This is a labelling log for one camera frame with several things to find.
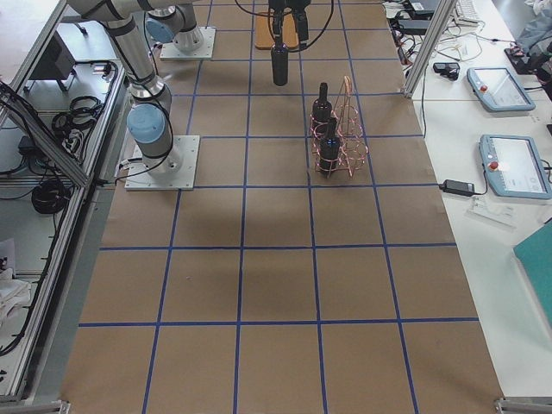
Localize teal board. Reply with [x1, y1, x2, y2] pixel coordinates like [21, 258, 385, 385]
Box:
[513, 223, 552, 319]

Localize coiled black cables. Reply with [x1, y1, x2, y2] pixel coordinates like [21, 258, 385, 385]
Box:
[51, 95, 107, 143]

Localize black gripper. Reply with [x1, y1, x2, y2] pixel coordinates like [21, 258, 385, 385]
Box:
[268, 0, 287, 47]
[289, 0, 311, 43]

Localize dark wine bottle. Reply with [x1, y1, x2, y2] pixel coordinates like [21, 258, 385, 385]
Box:
[311, 82, 332, 138]
[319, 116, 341, 176]
[271, 43, 289, 86]

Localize wooden tray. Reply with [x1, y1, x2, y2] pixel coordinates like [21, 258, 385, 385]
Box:
[254, 11, 299, 50]

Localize copper wire wine basket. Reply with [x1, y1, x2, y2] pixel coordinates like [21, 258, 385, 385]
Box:
[310, 75, 369, 178]

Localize aluminium frame post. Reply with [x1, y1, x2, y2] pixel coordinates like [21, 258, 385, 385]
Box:
[402, 0, 455, 98]

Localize clear acrylic stand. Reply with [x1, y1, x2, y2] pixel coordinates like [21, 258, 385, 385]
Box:
[467, 196, 516, 229]

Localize teach pendant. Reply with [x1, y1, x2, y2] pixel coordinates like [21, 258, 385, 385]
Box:
[466, 67, 536, 112]
[479, 135, 551, 200]

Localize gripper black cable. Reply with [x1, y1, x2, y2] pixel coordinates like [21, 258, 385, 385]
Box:
[235, 0, 271, 18]
[284, 0, 336, 53]

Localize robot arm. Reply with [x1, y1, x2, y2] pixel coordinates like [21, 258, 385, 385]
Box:
[69, 1, 204, 187]
[144, 1, 292, 60]

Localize black power brick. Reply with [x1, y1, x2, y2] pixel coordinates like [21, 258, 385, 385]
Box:
[439, 179, 475, 197]

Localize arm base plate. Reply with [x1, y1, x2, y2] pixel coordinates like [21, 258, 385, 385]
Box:
[124, 135, 200, 191]
[160, 26, 216, 60]

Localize far teach pendant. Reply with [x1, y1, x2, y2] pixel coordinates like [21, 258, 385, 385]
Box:
[466, 67, 536, 112]

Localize near teach pendant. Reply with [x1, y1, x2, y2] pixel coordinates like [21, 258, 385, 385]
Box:
[479, 135, 551, 200]

